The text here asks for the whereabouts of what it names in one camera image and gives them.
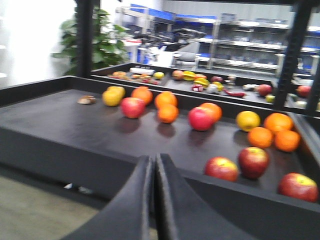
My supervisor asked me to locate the small orange front left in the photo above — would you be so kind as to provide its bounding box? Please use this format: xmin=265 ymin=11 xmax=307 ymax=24
xmin=247 ymin=127 xmax=274 ymax=149

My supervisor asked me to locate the small orange front right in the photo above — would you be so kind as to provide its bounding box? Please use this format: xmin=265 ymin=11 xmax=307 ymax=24
xmin=274 ymin=130 xmax=301 ymax=153

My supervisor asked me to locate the orange rear left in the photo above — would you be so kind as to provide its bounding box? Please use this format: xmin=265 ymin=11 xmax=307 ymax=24
xmin=131 ymin=86 xmax=153 ymax=105

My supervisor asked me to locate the brown mushroom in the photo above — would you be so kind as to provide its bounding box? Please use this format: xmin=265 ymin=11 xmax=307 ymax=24
xmin=77 ymin=95 xmax=97 ymax=105

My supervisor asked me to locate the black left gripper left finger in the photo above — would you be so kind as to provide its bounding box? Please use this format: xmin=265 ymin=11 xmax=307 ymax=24
xmin=63 ymin=156 xmax=153 ymax=240

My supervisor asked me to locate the red bell pepper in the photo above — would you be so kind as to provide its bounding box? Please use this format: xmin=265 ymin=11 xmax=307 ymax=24
xmin=191 ymin=84 xmax=204 ymax=92

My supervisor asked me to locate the front left black tray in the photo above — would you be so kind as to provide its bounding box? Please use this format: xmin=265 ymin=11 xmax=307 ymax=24
xmin=0 ymin=76 xmax=320 ymax=240

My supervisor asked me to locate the yellow starfruit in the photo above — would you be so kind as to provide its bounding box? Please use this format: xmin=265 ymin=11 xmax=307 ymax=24
xmin=193 ymin=77 xmax=210 ymax=88
xmin=182 ymin=71 xmax=196 ymax=81

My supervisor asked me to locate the yellow starfruit rear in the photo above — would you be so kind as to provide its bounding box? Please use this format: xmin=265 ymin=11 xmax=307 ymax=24
xmin=182 ymin=71 xmax=196 ymax=81

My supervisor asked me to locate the small orange centre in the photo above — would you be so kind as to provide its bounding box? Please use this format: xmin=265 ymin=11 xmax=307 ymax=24
xmin=157 ymin=104 xmax=179 ymax=124

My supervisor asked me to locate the black rack post right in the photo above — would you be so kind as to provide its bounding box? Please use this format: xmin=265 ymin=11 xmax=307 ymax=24
xmin=272 ymin=0 xmax=320 ymax=111

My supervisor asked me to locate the yellow apple right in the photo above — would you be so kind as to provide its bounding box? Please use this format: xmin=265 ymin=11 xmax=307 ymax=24
xmin=235 ymin=110 xmax=261 ymax=132

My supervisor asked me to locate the black rack post left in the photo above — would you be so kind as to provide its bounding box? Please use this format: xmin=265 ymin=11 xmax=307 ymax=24
xmin=75 ymin=0 xmax=94 ymax=78

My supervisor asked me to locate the red apple centre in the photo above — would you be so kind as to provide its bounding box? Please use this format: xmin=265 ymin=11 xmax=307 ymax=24
xmin=188 ymin=106 xmax=215 ymax=131

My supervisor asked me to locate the orange behind centre apple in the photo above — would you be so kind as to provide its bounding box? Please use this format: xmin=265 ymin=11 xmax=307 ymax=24
xmin=200 ymin=102 xmax=223 ymax=124

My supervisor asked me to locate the red apple left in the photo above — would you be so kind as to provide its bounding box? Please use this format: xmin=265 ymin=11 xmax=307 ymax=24
xmin=120 ymin=97 xmax=146 ymax=119

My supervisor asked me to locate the rear left black tray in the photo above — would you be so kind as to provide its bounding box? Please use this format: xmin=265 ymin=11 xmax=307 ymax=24
xmin=90 ymin=62 xmax=320 ymax=118

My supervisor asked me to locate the small orange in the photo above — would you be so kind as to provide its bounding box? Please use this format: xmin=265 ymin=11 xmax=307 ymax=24
xmin=274 ymin=130 xmax=301 ymax=153
xmin=247 ymin=127 xmax=274 ymax=149
xmin=157 ymin=104 xmax=179 ymax=124

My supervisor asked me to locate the orange with knob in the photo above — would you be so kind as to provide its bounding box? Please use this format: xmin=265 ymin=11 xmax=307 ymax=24
xmin=154 ymin=91 xmax=178 ymax=109

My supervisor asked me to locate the red apple rear tray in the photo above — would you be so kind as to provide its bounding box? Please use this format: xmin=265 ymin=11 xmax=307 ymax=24
xmin=257 ymin=84 xmax=273 ymax=97

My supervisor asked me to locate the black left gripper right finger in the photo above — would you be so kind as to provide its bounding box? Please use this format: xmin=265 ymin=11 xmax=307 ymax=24
xmin=154 ymin=153 xmax=254 ymax=240

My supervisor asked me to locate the large orange right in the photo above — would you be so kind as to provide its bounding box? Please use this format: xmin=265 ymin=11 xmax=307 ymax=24
xmin=263 ymin=112 xmax=294 ymax=134

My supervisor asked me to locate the white garlic bulb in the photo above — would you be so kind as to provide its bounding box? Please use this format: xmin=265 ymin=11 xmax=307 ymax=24
xmin=206 ymin=84 xmax=219 ymax=94

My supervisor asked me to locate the red apple front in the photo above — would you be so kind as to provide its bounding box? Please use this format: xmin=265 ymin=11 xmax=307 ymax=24
xmin=204 ymin=156 xmax=239 ymax=182

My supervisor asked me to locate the small yellow lemon rear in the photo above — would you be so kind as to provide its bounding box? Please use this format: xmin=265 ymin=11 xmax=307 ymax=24
xmin=153 ymin=71 xmax=165 ymax=80

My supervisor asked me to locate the yellow apple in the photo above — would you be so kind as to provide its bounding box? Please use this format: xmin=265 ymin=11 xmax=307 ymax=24
xmin=106 ymin=86 xmax=126 ymax=98
xmin=102 ymin=91 xmax=122 ymax=107
xmin=235 ymin=110 xmax=261 ymax=132

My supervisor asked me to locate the red chili pepper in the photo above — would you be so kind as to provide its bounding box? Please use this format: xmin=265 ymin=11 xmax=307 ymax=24
xmin=223 ymin=89 xmax=247 ymax=98

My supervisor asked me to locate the green potted plant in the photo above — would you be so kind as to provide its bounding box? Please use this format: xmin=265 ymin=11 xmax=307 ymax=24
xmin=51 ymin=3 xmax=129 ymax=76

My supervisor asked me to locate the black rack post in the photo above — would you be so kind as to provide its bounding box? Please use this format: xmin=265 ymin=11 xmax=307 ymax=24
xmin=75 ymin=0 xmax=94 ymax=78
xmin=272 ymin=0 xmax=320 ymax=111

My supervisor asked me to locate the black tray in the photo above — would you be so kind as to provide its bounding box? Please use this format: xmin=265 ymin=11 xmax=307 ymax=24
xmin=0 ymin=76 xmax=320 ymax=240
xmin=90 ymin=62 xmax=320 ymax=118

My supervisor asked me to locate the dark red apple right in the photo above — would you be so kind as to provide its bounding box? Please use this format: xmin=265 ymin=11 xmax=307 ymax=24
xmin=238 ymin=147 xmax=270 ymax=179

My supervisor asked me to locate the yellow apple rear left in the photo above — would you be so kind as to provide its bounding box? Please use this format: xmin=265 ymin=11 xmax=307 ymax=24
xmin=106 ymin=86 xmax=126 ymax=98

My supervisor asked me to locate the yellow starfruit left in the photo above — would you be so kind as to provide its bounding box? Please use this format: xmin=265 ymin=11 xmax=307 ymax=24
xmin=193 ymin=77 xmax=210 ymax=88

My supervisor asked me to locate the yellow apple front left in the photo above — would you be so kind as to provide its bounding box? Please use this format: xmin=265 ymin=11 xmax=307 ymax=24
xmin=102 ymin=91 xmax=122 ymax=107

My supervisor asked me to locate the red apple far right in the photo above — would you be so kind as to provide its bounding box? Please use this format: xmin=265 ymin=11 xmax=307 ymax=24
xmin=277 ymin=172 xmax=320 ymax=203

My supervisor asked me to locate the white electronic scale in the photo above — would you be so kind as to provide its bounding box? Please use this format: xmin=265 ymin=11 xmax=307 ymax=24
xmin=129 ymin=67 xmax=155 ymax=76

